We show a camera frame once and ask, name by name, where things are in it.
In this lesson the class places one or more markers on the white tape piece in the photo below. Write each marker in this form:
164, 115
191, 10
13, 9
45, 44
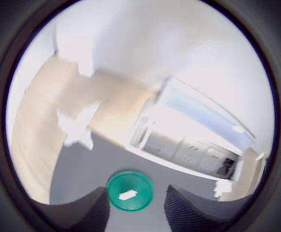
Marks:
222, 188
75, 128

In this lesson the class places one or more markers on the dark grey mat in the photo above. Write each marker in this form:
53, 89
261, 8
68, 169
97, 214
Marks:
82, 174

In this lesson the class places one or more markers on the white partition bracket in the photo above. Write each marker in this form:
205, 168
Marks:
85, 67

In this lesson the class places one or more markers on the grey partition panel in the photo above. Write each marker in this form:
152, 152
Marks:
179, 48

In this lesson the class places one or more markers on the round green lid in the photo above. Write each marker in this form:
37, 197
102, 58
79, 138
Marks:
140, 183

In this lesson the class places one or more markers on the small white plastic terminal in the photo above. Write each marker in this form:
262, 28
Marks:
128, 194

